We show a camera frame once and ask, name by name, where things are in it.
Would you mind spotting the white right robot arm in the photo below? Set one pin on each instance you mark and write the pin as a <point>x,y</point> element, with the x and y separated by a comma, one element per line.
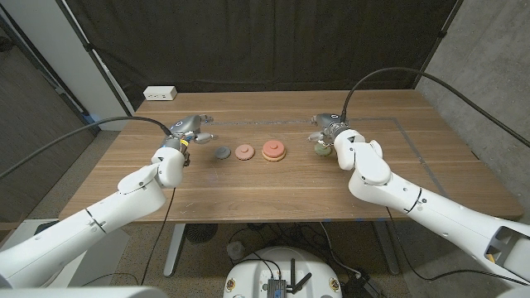
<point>435,215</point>

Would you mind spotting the silver router with antennas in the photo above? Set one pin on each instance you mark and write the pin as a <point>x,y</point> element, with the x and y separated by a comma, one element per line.
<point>276,287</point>

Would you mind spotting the white table leg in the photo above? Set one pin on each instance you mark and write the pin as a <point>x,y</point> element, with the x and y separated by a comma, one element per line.
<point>174,248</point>

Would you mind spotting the black floor fan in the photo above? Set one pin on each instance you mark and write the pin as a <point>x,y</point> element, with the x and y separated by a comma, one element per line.
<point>200,232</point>

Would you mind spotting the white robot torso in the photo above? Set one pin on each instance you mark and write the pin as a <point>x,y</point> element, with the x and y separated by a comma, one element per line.
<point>248,273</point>

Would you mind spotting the black backdrop stand pole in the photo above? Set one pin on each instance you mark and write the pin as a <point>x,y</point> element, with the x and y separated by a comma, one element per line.
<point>88,46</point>
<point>443,33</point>

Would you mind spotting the small dark grey disc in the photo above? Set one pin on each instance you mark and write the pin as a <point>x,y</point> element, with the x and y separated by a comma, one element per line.
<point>222,152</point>

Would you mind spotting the black backdrop curtain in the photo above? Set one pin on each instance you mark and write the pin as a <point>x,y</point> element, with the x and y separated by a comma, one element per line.
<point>248,41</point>

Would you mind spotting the grey round floor object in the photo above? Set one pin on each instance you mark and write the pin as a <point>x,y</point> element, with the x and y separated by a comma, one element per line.
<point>236,250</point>

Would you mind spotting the sage green disc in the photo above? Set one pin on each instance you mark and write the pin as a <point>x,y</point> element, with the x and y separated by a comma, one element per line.
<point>321,150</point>

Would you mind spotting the black power adapter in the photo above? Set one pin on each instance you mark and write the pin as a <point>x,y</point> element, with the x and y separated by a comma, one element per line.
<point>358,287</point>

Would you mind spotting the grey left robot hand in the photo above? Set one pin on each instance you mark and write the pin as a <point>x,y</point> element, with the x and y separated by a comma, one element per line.
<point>184,124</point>

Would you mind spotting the grey table leg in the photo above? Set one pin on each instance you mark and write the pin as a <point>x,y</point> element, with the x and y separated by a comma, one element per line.
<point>385,248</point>

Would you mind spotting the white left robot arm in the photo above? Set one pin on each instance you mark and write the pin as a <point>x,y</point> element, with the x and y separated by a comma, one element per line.
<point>83,227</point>

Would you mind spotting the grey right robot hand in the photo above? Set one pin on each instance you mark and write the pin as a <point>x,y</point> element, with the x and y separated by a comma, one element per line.
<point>333,122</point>

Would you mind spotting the coral red disc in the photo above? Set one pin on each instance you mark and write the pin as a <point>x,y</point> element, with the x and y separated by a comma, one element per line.
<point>273,148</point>

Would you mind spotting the dusty pink disc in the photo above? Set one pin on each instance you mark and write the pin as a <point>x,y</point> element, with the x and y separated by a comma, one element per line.
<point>244,152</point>

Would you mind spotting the white power strip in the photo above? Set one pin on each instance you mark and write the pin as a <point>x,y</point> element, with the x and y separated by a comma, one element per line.
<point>159,93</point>

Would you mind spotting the white right robot shoulder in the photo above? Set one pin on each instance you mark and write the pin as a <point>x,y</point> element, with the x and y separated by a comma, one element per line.
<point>517,293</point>

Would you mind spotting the blue black foot pedal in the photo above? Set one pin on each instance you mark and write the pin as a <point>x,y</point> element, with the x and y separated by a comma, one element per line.
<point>45,227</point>

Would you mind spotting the large orange disc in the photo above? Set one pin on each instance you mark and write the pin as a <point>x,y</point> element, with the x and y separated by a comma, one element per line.
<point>273,159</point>

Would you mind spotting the white left robot shoulder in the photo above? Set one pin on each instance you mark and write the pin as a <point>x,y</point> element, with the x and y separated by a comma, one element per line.
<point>83,293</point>

